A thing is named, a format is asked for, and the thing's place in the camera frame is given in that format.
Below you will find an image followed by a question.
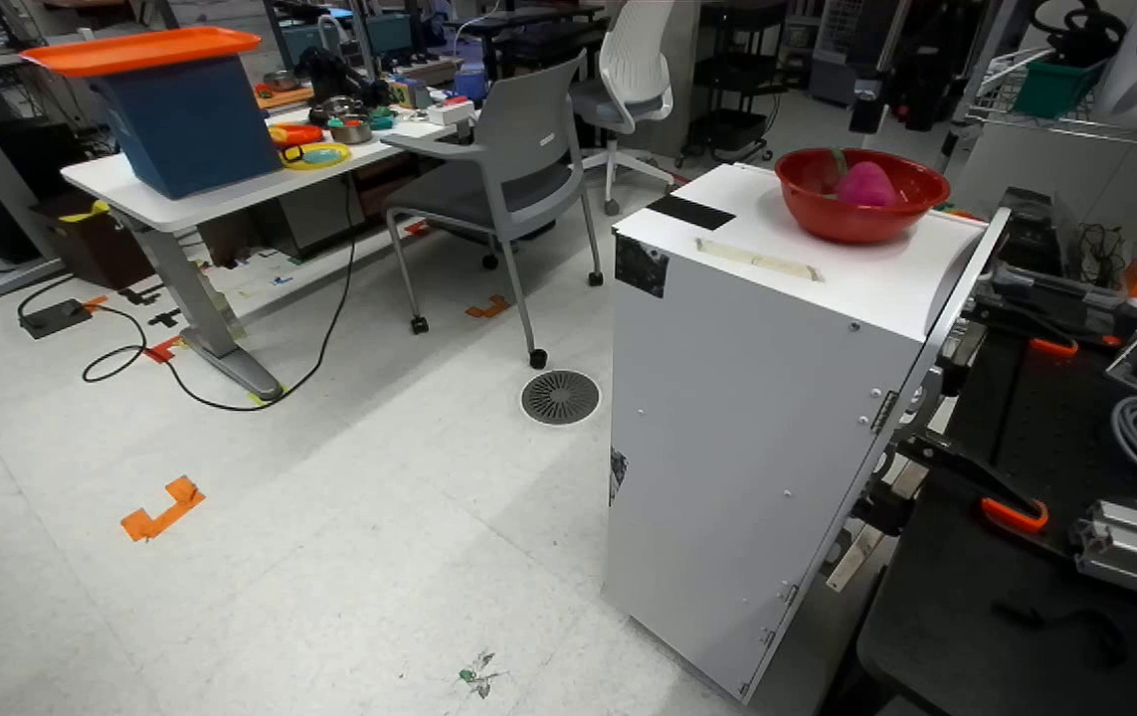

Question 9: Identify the red bowl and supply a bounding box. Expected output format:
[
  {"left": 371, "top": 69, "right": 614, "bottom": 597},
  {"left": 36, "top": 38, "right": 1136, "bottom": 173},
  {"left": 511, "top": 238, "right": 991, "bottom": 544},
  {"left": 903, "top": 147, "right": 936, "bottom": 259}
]
[{"left": 775, "top": 148, "right": 951, "bottom": 246}]

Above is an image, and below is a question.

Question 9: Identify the pink beetroot plushie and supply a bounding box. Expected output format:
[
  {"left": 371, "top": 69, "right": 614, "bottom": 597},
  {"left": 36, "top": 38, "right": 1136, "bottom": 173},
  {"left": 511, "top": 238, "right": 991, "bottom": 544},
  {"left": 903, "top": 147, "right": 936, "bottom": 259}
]
[{"left": 833, "top": 149, "right": 903, "bottom": 208}]

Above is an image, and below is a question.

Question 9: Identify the round floor drain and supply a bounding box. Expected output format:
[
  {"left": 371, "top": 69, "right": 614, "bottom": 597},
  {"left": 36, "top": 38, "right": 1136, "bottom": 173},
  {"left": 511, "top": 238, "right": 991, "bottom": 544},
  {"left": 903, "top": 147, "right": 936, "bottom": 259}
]
[{"left": 520, "top": 370, "right": 602, "bottom": 427}]

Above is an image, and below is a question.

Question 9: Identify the white cabinet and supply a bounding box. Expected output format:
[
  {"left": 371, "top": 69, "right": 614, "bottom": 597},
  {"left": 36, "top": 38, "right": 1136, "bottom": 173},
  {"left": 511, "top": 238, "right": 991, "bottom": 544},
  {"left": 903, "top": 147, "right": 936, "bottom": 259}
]
[{"left": 604, "top": 162, "right": 1012, "bottom": 705}]

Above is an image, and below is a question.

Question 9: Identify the black tape patch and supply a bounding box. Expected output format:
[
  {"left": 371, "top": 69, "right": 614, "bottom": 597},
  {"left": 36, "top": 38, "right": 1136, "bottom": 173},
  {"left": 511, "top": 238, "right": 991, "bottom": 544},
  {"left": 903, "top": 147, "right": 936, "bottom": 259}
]
[{"left": 646, "top": 194, "right": 736, "bottom": 232}]

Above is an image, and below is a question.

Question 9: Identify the beige tape strip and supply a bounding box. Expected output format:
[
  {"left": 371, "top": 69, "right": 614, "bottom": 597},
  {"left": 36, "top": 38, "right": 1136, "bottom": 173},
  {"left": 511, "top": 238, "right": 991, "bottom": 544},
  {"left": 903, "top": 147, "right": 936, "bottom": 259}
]
[{"left": 695, "top": 238, "right": 823, "bottom": 282}]

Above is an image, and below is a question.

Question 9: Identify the grey chair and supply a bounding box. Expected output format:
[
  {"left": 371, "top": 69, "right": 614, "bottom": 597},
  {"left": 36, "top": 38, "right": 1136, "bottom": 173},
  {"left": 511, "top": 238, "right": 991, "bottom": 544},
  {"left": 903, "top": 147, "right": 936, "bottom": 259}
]
[{"left": 379, "top": 50, "right": 606, "bottom": 371}]

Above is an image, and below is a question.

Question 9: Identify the black cart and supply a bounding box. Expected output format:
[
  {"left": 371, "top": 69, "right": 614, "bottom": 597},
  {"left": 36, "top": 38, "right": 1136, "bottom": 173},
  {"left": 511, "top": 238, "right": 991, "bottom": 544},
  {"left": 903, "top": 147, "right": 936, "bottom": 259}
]
[{"left": 679, "top": 0, "right": 791, "bottom": 168}]

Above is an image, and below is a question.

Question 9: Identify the white office chair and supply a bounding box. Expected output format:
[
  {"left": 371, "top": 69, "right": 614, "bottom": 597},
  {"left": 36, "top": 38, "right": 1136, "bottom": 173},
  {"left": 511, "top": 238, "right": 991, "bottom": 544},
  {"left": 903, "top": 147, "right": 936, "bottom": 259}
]
[{"left": 569, "top": 0, "right": 678, "bottom": 217}]

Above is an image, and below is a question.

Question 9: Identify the blue bin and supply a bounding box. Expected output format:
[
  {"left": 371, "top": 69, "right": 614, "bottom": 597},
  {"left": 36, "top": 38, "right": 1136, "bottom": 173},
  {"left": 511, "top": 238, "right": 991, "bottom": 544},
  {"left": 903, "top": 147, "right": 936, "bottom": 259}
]
[{"left": 91, "top": 55, "right": 284, "bottom": 200}]

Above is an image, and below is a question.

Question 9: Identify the white desk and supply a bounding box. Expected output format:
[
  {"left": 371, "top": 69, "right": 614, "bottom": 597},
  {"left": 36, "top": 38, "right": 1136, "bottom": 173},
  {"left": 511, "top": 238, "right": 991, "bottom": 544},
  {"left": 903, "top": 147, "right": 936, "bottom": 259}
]
[{"left": 61, "top": 99, "right": 477, "bottom": 403}]

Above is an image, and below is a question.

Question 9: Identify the brown box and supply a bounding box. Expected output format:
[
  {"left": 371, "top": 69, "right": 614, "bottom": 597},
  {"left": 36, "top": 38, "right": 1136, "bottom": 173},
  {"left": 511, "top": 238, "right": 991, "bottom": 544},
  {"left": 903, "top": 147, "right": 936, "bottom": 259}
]
[{"left": 31, "top": 193, "right": 157, "bottom": 291}]

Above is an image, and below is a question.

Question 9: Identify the black power brick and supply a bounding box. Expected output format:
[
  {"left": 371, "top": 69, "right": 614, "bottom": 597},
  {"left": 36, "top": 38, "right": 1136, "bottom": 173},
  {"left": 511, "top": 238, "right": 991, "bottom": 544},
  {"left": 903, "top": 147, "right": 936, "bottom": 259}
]
[{"left": 18, "top": 298, "right": 94, "bottom": 341}]

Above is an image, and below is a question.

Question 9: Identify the orange tray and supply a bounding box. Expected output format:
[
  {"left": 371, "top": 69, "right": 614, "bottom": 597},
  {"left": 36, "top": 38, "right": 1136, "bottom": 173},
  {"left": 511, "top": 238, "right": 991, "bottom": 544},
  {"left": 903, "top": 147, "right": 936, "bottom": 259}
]
[{"left": 19, "top": 27, "right": 262, "bottom": 79}]

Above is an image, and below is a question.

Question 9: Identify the green bin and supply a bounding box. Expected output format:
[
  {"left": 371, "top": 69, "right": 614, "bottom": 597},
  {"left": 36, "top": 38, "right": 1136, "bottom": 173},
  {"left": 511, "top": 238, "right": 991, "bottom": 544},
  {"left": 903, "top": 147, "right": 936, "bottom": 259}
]
[{"left": 1013, "top": 55, "right": 1107, "bottom": 120}]

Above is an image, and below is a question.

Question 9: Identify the black cable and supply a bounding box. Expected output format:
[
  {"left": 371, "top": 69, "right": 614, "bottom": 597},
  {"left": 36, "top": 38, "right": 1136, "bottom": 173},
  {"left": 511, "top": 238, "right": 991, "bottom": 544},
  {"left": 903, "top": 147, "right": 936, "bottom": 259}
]
[
  {"left": 81, "top": 177, "right": 360, "bottom": 414},
  {"left": 991, "top": 600, "right": 1128, "bottom": 669}
]

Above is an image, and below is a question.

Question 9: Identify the black clamp with orange handle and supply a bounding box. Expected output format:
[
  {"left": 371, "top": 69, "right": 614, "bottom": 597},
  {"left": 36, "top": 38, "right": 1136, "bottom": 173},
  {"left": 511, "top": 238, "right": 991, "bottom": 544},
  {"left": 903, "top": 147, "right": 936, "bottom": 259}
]
[
  {"left": 891, "top": 428, "right": 1049, "bottom": 535},
  {"left": 966, "top": 296, "right": 1082, "bottom": 360}
]

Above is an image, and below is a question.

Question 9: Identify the wire shelf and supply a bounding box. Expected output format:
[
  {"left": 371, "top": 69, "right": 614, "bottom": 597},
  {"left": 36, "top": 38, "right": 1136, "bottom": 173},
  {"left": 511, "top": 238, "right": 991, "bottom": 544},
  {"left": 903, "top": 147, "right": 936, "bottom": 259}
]
[{"left": 966, "top": 45, "right": 1137, "bottom": 152}]

